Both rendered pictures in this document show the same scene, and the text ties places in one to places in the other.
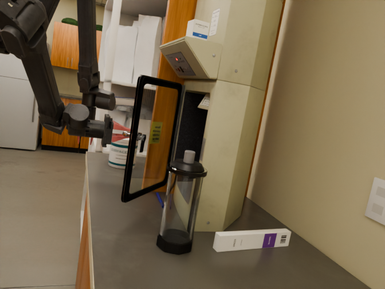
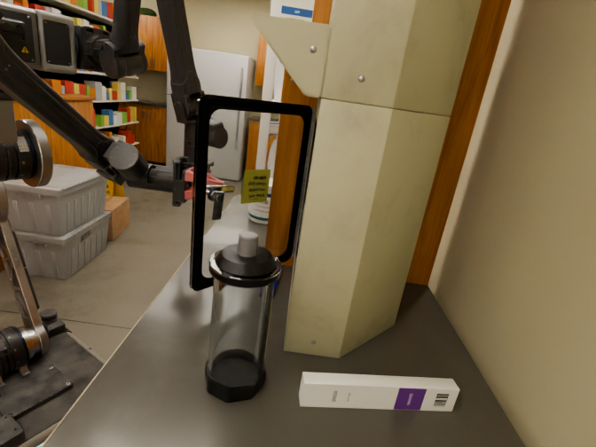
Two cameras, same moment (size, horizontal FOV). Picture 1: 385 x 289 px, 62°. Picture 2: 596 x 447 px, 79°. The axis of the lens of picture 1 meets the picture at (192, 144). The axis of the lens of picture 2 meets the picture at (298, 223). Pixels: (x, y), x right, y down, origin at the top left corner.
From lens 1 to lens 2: 0.47 m
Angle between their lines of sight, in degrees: 22
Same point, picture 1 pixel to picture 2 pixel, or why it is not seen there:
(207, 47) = (299, 33)
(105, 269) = (84, 417)
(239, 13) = not seen: outside the picture
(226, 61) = (340, 60)
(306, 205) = (513, 334)
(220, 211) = (334, 328)
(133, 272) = (122, 432)
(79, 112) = (124, 156)
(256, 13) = not seen: outside the picture
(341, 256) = not seen: outside the picture
